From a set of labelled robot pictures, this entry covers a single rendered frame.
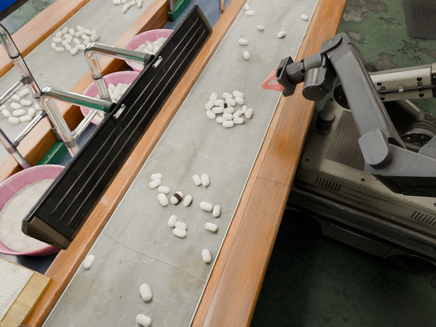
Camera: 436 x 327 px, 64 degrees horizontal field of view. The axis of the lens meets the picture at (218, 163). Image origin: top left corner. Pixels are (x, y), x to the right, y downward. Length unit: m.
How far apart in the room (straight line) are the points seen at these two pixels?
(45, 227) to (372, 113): 0.59
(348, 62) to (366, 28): 2.30
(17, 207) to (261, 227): 0.66
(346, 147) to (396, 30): 1.85
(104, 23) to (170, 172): 0.86
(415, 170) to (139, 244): 0.63
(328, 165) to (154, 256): 0.78
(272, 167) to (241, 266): 0.30
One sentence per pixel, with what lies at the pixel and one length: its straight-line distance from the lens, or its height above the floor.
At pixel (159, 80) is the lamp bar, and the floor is 1.08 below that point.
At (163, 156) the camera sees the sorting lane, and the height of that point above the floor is 0.74.
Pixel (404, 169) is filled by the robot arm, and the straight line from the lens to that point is 0.59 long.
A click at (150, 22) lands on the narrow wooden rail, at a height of 0.75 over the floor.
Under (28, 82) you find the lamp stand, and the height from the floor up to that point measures 0.95.
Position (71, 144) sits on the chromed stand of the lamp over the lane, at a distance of 0.84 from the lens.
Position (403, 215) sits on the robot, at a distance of 1.48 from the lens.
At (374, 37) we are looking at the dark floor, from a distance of 3.05.
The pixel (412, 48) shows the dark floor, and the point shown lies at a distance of 3.04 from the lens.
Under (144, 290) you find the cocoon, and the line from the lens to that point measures 0.83.
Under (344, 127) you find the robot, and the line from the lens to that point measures 1.54.
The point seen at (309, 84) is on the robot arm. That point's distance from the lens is 0.89.
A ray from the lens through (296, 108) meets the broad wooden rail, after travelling 1.14.
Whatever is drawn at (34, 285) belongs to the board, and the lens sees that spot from 0.91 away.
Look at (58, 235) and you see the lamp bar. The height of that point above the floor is 1.07.
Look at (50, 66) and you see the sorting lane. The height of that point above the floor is 0.74.
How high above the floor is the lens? 1.54
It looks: 53 degrees down
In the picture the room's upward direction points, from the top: 2 degrees counter-clockwise
